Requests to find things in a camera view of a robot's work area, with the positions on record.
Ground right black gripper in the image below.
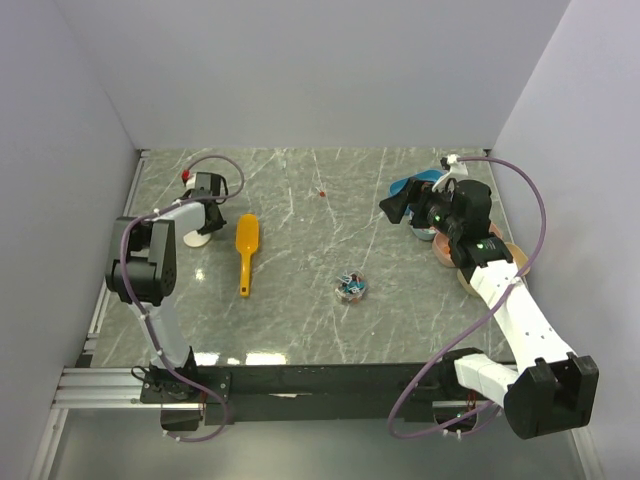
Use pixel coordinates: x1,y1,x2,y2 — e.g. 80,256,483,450
379,177,463,240

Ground blue lollipop tray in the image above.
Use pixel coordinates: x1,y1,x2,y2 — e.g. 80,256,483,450
389,169,445,216

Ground beige round jar lid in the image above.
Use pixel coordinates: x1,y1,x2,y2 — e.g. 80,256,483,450
183,231,211,248

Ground yellow plastic scoop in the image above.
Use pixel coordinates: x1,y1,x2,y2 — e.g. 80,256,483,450
235,214,260,297

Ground clear plastic jar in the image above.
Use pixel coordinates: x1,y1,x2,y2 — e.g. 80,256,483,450
334,269,369,304

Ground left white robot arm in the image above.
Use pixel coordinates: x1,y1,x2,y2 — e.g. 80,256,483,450
105,172,228,402

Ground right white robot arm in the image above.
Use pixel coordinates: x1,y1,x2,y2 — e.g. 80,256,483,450
379,177,599,439

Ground light blue star candy tray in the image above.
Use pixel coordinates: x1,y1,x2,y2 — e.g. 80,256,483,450
411,227,437,242

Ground pink lollipop tray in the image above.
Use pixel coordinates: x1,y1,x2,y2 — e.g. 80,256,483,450
432,223,503,268

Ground beige gummy candy tray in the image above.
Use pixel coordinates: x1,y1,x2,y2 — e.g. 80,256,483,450
457,242,529,297

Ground black base beam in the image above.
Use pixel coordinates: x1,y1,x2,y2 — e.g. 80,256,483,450
137,362,516,426

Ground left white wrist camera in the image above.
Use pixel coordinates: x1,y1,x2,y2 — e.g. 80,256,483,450
181,170,196,189

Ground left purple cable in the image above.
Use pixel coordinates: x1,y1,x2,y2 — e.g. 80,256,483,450
122,155,246,445

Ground purple cable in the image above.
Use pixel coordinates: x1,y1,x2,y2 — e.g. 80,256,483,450
388,155,546,440
122,155,246,445

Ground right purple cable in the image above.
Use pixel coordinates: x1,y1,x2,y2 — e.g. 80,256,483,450
388,155,546,440

